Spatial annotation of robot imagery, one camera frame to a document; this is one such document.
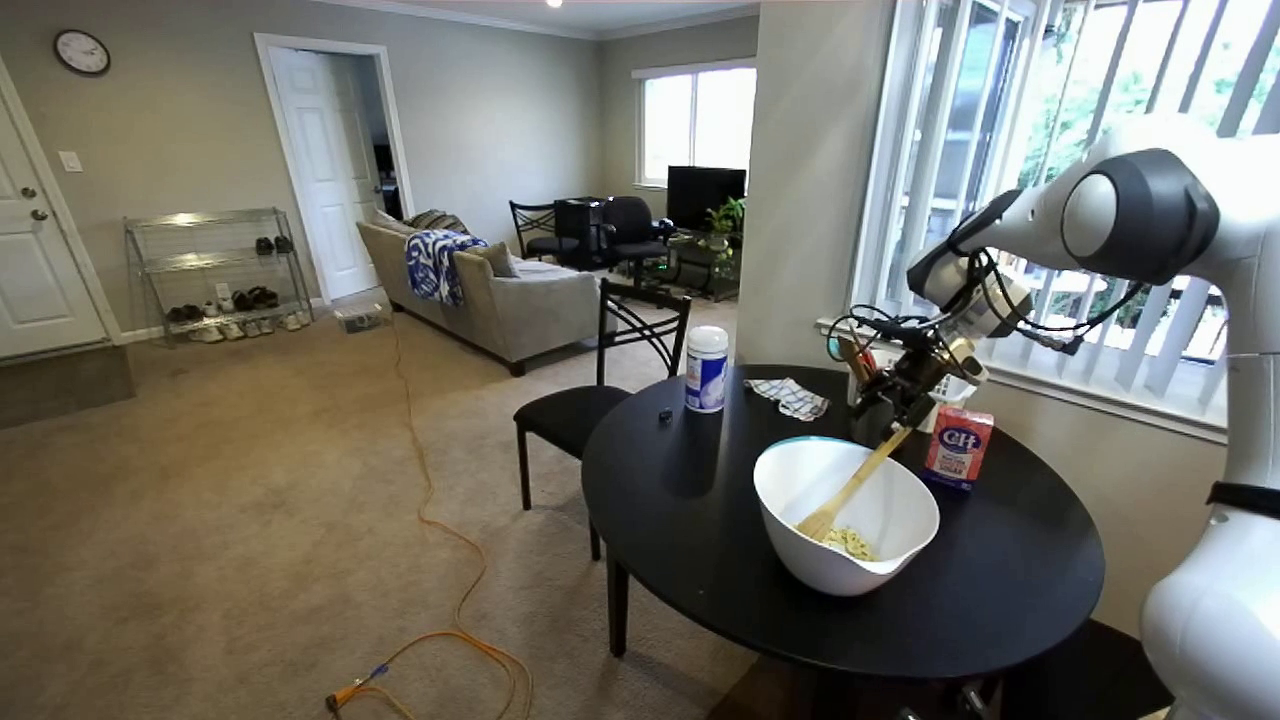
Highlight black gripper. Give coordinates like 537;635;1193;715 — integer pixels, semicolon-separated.
857;321;986;448

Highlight slotted wooden spoon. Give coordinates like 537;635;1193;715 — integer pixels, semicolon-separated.
791;420;915;544

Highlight white mixing bowl teal rim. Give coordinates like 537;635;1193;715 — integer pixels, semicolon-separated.
748;433;944;600

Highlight pink sugar carton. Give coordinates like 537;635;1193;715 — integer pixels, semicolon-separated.
920;405;999;488

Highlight crumpled plastic wrapper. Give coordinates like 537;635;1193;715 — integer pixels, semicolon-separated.
744;375;831;427

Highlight dry pasta pieces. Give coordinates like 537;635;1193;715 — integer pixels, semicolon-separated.
815;523;882;563

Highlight white wipes canister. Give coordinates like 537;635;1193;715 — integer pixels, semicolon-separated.
680;321;734;416

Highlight black round table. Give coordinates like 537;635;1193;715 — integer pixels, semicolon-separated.
580;359;1108;720

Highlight green potted plant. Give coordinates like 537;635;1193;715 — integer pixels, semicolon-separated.
699;197;750;273

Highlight black television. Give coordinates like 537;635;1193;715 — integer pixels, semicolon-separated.
662;165;750;235

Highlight white vertical window blinds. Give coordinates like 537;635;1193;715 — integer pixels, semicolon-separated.
851;0;1280;433

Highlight black round stool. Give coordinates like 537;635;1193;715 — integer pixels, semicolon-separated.
997;618;1178;720

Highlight black metal chair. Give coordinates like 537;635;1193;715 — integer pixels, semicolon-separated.
510;275;695;563

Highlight black armchair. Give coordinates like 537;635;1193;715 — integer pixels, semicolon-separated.
508;194;680;280

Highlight beige sofa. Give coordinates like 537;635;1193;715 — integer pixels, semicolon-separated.
354;204;605;380

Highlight blue white blanket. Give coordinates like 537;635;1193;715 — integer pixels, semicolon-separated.
401;230;483;310

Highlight white open room door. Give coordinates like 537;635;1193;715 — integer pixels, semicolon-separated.
264;50;380;304

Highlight glass shoe rack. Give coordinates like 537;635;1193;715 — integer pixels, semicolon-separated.
119;204;319;346

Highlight dark door mat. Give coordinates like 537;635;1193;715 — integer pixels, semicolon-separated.
0;342;135;433

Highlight white panel door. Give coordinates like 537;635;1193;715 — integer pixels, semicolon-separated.
0;63;112;359

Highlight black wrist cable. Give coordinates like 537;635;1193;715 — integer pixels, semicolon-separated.
818;254;1153;359

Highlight orange extension cable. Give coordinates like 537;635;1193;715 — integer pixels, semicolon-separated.
322;331;538;720

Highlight round wall clock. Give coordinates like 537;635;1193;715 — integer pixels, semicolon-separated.
46;23;116;80

